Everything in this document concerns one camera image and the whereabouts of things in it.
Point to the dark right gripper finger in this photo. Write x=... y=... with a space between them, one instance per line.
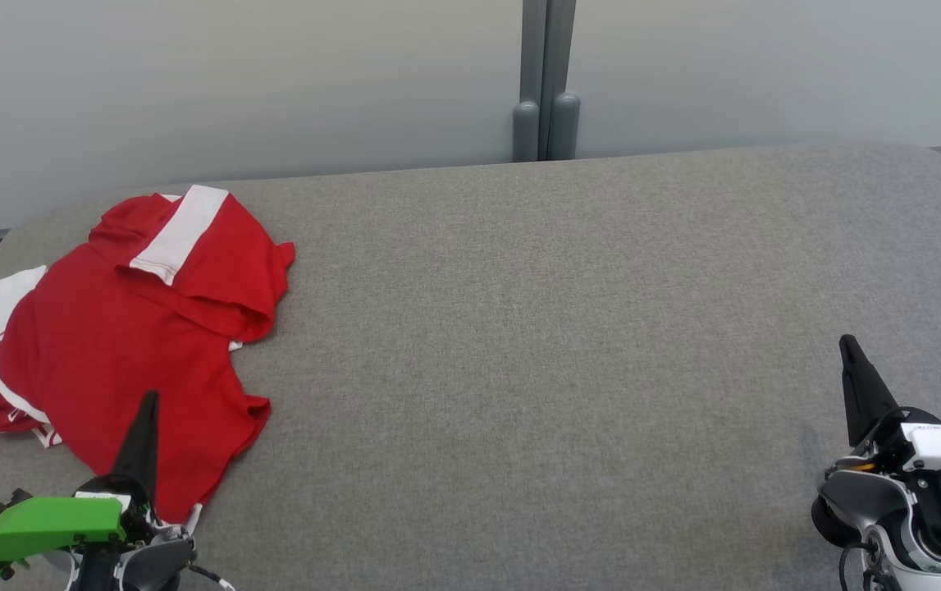
x=864 y=394

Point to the red shorts with white stripe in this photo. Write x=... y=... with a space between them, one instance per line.
x=125 y=345

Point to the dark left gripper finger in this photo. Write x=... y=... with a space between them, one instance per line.
x=143 y=447

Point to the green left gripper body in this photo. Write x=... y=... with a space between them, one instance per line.
x=43 y=525

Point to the grey partition frame post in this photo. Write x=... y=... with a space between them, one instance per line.
x=546 y=82

